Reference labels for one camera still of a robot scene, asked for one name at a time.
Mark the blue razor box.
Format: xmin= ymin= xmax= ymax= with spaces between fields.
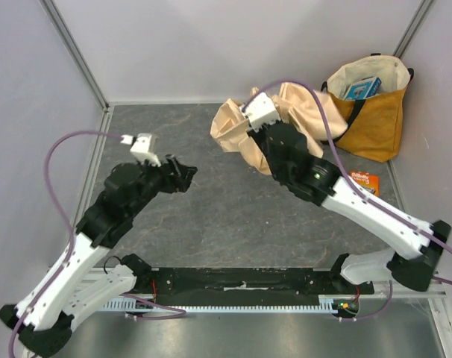
xmin=342 ymin=76 xmax=382 ymax=101

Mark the beige folding umbrella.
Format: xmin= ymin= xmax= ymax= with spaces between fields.
xmin=210 ymin=82 xmax=348 ymax=175

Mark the purple cable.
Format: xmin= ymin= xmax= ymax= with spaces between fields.
xmin=7 ymin=130 xmax=188 ymax=358
xmin=244 ymin=80 xmax=452 ymax=324

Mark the mustard tote bag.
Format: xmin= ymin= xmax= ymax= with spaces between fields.
xmin=321 ymin=53 xmax=415 ymax=163

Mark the orange razor package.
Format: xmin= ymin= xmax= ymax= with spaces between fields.
xmin=349 ymin=171 xmax=380 ymax=197

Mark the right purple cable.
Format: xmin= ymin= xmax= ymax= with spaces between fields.
xmin=244 ymin=80 xmax=452 ymax=324

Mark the white slotted cable duct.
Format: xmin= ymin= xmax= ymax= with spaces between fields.
xmin=98 ymin=297 xmax=359 ymax=314

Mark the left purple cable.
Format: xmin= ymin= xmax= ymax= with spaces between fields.
xmin=7 ymin=130 xmax=188 ymax=358

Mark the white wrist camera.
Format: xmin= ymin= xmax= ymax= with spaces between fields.
xmin=121 ymin=133 xmax=161 ymax=167
xmin=239 ymin=92 xmax=281 ymax=132

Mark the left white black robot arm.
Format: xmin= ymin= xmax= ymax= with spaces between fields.
xmin=0 ymin=155 xmax=198 ymax=357

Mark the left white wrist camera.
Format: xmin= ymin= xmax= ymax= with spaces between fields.
xmin=121 ymin=133 xmax=161 ymax=167

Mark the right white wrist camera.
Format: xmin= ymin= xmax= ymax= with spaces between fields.
xmin=239 ymin=92 xmax=281 ymax=132

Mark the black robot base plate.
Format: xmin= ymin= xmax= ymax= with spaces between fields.
xmin=130 ymin=267 xmax=374 ymax=306

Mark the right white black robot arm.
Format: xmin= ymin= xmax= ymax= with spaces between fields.
xmin=247 ymin=122 xmax=451 ymax=292

